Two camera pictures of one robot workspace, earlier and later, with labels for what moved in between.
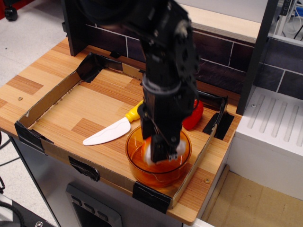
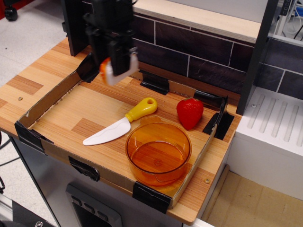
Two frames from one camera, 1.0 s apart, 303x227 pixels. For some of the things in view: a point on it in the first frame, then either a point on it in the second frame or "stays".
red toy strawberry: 197,113 stays
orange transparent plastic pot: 163,174 stays
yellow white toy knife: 115,130 stays
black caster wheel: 11,13 stays
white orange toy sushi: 181,147 → 107,72
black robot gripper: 176,95 → 111,24
